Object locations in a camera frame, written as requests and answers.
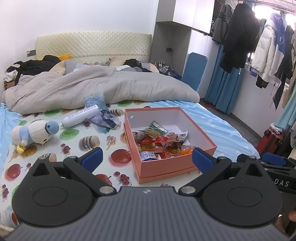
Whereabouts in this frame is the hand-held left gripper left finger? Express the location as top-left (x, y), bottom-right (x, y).
top-left (30, 147), bottom-right (116, 196)

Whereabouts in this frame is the grey striped hanging jacket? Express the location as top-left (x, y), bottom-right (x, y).
top-left (211, 3), bottom-right (234, 44)

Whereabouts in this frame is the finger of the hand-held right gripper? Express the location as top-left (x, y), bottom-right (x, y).
top-left (262, 152), bottom-right (296, 178)

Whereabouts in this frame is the crumpled blue plastic bag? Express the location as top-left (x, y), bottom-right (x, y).
top-left (84, 93), bottom-right (109, 114)

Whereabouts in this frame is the beige pillow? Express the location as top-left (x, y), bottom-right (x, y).
top-left (50, 61), bottom-right (68, 75)

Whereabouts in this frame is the pile of assorted snack packets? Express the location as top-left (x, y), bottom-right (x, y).
top-left (132, 121), bottom-right (196, 162)

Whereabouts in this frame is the white puffer hanging jacket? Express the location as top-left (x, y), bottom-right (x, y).
top-left (249, 13), bottom-right (292, 83)

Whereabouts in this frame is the pale green hanging garment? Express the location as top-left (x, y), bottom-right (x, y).
top-left (275, 93), bottom-right (296, 131)

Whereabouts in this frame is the red suitcase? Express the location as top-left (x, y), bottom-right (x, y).
top-left (256, 128), bottom-right (291, 158)

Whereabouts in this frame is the blue padded board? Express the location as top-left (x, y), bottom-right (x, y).
top-left (181, 52), bottom-right (206, 92)

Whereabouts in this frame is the white crumpled cloth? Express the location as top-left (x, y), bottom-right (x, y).
top-left (3, 67), bottom-right (18, 82)

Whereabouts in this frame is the grey wall cabinet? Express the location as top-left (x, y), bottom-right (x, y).
top-left (150, 0), bottom-right (216, 70)

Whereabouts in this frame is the metal clothes rail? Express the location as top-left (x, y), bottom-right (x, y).
top-left (217, 0), bottom-right (296, 12)

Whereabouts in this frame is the cluster of small bottles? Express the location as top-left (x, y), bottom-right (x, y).
top-left (153, 61), bottom-right (177, 75)

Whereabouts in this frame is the pink cardboard box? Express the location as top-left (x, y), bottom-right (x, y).
top-left (124, 107), bottom-right (218, 179)

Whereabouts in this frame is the blue white penguin plush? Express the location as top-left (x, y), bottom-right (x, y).
top-left (11, 119), bottom-right (60, 154)

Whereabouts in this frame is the blue curtain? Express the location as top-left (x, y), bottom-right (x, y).
top-left (205, 44), bottom-right (244, 115)

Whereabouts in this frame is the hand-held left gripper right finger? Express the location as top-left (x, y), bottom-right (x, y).
top-left (179, 147), bottom-right (266, 195)

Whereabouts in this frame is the black hanging coat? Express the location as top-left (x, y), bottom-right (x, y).
top-left (219, 3), bottom-right (261, 74)

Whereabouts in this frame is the navy lavender plastic bag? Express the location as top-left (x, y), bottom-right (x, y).
top-left (89, 109), bottom-right (121, 129)

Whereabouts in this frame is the fruit print sheet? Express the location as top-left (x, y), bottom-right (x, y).
top-left (0, 102), bottom-right (202, 230)

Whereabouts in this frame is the blue star bedsheet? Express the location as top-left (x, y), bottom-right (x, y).
top-left (0, 100), bottom-right (261, 230)

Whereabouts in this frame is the plaid hanging scarf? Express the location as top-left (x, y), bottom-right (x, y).
top-left (272, 81), bottom-right (284, 110)

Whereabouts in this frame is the black garment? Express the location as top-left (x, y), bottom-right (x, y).
top-left (122, 59), bottom-right (153, 73)

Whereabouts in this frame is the white tube bottle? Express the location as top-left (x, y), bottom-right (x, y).
top-left (60, 105), bottom-right (100, 128)

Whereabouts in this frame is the grey duvet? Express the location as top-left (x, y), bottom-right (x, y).
top-left (2, 61), bottom-right (201, 115)

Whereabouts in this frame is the black clothes heap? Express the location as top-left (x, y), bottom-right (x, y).
top-left (6, 55), bottom-right (62, 81)

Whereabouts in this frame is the pale printed pillow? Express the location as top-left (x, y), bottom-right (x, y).
top-left (109, 57), bottom-right (160, 74)

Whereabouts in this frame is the cream quilted headboard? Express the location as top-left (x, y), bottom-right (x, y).
top-left (35, 31), bottom-right (152, 64)

